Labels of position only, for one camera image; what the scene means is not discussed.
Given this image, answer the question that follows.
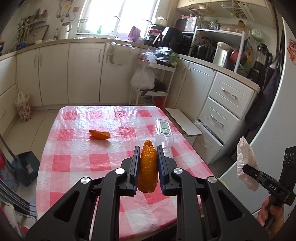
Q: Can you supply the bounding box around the white paper tissue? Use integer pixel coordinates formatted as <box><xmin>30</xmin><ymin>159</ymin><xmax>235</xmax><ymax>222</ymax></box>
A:
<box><xmin>236</xmin><ymin>137</ymin><xmax>259</xmax><ymax>191</ymax></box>

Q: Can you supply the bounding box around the orange peel piece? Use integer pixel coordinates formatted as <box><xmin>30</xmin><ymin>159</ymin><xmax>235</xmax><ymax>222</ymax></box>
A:
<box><xmin>89</xmin><ymin>130</ymin><xmax>110</xmax><ymax>140</ymax></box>
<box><xmin>137</xmin><ymin>140</ymin><xmax>158</xmax><ymax>193</ymax></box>

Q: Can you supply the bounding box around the person's right hand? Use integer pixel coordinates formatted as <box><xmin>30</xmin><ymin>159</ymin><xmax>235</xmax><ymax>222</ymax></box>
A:
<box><xmin>256</xmin><ymin>195</ymin><xmax>285</xmax><ymax>237</ymax></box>

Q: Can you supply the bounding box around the white refrigerator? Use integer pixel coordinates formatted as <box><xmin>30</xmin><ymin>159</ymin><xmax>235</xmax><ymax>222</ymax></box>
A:
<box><xmin>219</xmin><ymin>16</ymin><xmax>296</xmax><ymax>216</ymax></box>

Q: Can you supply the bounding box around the dark teal dustpan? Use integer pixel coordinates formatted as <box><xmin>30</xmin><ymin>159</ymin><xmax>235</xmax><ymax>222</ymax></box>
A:
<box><xmin>12</xmin><ymin>151</ymin><xmax>40</xmax><ymax>187</ymax></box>

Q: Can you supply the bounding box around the floral fabric bag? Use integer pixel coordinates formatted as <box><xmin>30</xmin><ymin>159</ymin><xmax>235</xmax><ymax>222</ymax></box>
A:
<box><xmin>0</xmin><ymin>156</ymin><xmax>19</xmax><ymax>192</ymax></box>

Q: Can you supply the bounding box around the pink checkered plastic tablecloth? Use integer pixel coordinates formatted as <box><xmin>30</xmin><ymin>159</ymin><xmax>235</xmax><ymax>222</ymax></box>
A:
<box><xmin>36</xmin><ymin>105</ymin><xmax>215</xmax><ymax>240</ymax></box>

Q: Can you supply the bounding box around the clear plastic bottle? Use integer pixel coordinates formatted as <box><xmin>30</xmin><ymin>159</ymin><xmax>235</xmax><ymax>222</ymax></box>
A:
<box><xmin>156</xmin><ymin>119</ymin><xmax>174</xmax><ymax>158</ymax></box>

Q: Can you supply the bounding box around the black blender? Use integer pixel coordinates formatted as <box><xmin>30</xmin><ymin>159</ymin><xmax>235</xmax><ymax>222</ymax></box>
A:
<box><xmin>247</xmin><ymin>43</ymin><xmax>273</xmax><ymax>84</ymax></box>

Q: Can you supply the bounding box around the red bowl on shelf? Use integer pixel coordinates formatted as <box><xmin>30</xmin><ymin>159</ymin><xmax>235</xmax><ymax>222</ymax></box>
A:
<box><xmin>230</xmin><ymin>49</ymin><xmax>247</xmax><ymax>66</ymax></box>

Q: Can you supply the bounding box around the white electric kettle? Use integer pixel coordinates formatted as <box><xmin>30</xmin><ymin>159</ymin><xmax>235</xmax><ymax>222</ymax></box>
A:
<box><xmin>213</xmin><ymin>42</ymin><xmax>234</xmax><ymax>70</ymax></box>

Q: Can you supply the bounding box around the black cooking pot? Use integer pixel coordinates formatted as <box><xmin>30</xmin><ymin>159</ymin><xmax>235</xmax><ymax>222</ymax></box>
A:
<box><xmin>191</xmin><ymin>45</ymin><xmax>214</xmax><ymax>63</ymax></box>

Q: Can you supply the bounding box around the white shelf unit on counter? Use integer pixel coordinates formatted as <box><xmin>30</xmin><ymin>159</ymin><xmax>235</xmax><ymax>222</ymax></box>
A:
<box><xmin>188</xmin><ymin>28</ymin><xmax>250</xmax><ymax>73</ymax></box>

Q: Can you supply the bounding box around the white metal trolley rack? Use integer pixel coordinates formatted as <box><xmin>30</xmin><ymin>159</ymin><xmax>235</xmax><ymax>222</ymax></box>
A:
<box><xmin>129</xmin><ymin>59</ymin><xmax>177</xmax><ymax>108</ymax></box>

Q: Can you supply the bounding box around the white plastic bag on trolley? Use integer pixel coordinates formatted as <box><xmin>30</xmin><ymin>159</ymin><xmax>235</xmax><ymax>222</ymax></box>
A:
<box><xmin>130</xmin><ymin>65</ymin><xmax>156</xmax><ymax>90</ymax></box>

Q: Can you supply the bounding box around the dark bag of vegetables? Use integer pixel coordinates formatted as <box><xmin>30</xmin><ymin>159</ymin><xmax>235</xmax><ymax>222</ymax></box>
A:
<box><xmin>154</xmin><ymin>47</ymin><xmax>178</xmax><ymax>67</ymax></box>

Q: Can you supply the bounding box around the black air fryer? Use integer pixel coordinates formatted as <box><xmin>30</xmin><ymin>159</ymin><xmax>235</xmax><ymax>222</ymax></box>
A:
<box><xmin>152</xmin><ymin>27</ymin><xmax>182</xmax><ymax>50</ymax></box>

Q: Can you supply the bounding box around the chrome sink faucet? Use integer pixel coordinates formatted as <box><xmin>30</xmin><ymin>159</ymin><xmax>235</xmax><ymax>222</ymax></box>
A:
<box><xmin>114</xmin><ymin>16</ymin><xmax>120</xmax><ymax>39</ymax></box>

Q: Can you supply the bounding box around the purple bottle by sink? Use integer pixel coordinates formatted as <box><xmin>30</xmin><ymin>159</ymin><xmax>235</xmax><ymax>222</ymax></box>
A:
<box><xmin>127</xmin><ymin>26</ymin><xmax>140</xmax><ymax>43</ymax></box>

